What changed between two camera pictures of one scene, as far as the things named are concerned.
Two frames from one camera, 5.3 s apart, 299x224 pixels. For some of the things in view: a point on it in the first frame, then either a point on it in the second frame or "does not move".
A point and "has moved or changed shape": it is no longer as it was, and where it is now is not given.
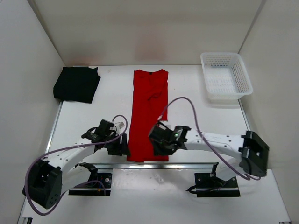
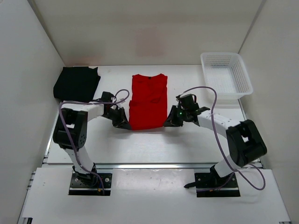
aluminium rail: (188, 166) does not move
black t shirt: (77, 84) does not move
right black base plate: (208, 185) does not move
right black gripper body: (162, 148) → (179, 116)
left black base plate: (102, 187) does not move
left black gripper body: (115, 146) → (117, 115)
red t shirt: (150, 96) has moved or changed shape
